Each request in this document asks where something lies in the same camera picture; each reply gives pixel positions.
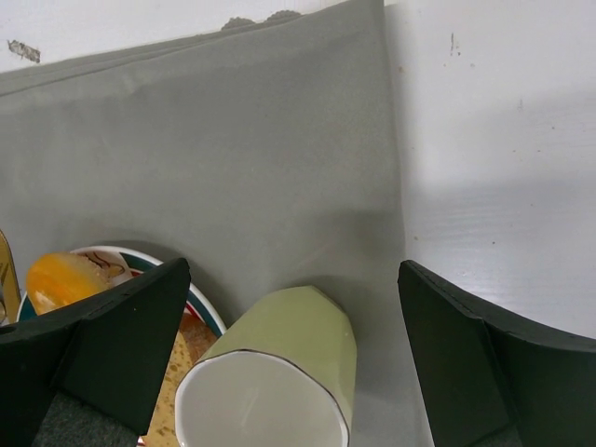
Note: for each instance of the grey cloth placemat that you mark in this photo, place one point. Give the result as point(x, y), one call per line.
point(265, 155)

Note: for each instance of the pale green ceramic mug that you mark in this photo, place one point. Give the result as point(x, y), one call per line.
point(282, 375)

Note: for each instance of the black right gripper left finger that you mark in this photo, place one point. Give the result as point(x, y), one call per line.
point(89, 374)

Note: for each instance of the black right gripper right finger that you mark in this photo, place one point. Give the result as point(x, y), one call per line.
point(490, 377)

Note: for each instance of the seeded bread slice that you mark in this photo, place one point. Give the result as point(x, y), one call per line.
point(193, 339)

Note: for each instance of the orange glazed donut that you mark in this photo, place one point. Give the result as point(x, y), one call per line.
point(59, 279)

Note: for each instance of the white plate teal red rim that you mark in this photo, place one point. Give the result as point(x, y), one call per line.
point(135, 263)

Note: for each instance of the gold knife green handle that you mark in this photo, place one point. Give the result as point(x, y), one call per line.
point(9, 283)

